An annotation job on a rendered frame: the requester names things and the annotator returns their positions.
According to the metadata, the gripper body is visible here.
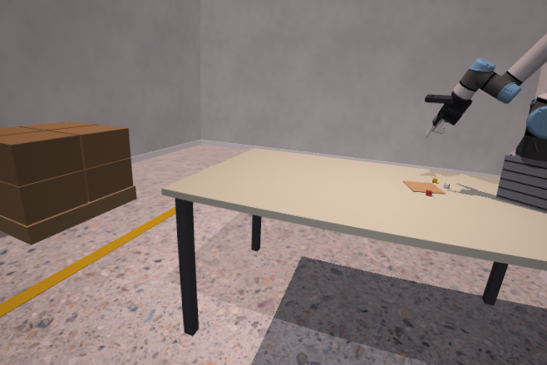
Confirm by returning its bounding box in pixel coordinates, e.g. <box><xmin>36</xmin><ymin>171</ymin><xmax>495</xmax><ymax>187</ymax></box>
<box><xmin>438</xmin><ymin>92</ymin><xmax>472</xmax><ymax>126</ymax></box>

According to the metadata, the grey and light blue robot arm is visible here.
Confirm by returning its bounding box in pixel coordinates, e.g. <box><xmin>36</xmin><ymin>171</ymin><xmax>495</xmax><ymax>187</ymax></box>
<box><xmin>425</xmin><ymin>33</ymin><xmax>547</xmax><ymax>161</ymax></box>

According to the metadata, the tan flat mat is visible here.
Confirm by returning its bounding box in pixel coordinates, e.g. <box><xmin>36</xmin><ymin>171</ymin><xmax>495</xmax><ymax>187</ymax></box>
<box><xmin>403</xmin><ymin>181</ymin><xmax>445</xmax><ymax>194</ymax></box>

